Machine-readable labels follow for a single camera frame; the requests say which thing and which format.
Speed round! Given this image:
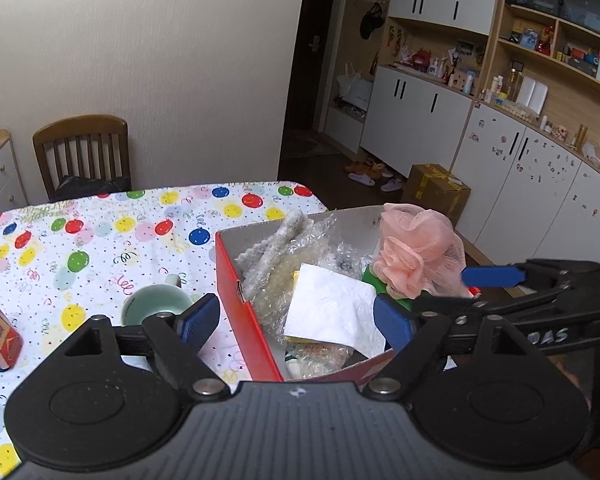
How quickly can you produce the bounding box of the colourful balloon tablecloth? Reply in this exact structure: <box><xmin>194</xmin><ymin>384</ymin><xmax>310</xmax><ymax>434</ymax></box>
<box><xmin>0</xmin><ymin>182</ymin><xmax>323</xmax><ymax>478</ymax></box>

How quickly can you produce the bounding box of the brown cardboard carton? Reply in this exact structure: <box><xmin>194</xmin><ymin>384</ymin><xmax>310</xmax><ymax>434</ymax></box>
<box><xmin>402</xmin><ymin>164</ymin><xmax>470</xmax><ymax>226</ymax></box>

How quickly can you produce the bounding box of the white tissue paper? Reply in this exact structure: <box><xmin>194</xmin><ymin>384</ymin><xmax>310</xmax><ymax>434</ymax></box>
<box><xmin>284</xmin><ymin>263</ymin><xmax>386</xmax><ymax>359</ymax></box>

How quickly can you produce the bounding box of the dark wooden chair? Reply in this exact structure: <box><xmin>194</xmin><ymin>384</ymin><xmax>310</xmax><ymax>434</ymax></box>
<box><xmin>32</xmin><ymin>115</ymin><xmax>131</xmax><ymax>203</ymax></box>

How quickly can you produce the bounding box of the black bag on chair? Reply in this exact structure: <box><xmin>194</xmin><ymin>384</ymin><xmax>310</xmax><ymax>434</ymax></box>
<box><xmin>54</xmin><ymin>176</ymin><xmax>132</xmax><ymax>202</ymax></box>

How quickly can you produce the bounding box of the pink mesh bath sponge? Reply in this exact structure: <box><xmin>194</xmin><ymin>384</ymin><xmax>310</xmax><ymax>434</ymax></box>
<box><xmin>370</xmin><ymin>204</ymin><xmax>471</xmax><ymax>299</ymax></box>

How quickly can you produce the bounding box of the white cupboard unit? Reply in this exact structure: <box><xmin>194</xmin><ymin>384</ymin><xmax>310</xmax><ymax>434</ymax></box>
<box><xmin>324</xmin><ymin>0</ymin><xmax>600</xmax><ymax>263</ymax></box>

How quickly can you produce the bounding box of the clear bubble wrap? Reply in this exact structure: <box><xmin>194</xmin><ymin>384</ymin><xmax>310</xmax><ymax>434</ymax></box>
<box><xmin>236</xmin><ymin>211</ymin><xmax>385</xmax><ymax>380</ymax></box>

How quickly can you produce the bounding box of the grey fluffy cloth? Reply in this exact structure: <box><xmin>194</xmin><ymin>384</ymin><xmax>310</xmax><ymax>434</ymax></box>
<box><xmin>236</xmin><ymin>210</ymin><xmax>314</xmax><ymax>301</ymax></box>

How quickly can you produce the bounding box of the green ceramic mug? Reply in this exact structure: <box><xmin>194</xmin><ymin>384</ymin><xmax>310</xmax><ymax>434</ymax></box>
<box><xmin>121</xmin><ymin>274</ymin><xmax>194</xmax><ymax>326</ymax></box>

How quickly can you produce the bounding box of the red white cardboard box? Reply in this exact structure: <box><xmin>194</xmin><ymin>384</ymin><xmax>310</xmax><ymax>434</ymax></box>
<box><xmin>214</xmin><ymin>204</ymin><xmax>481</xmax><ymax>386</ymax></box>

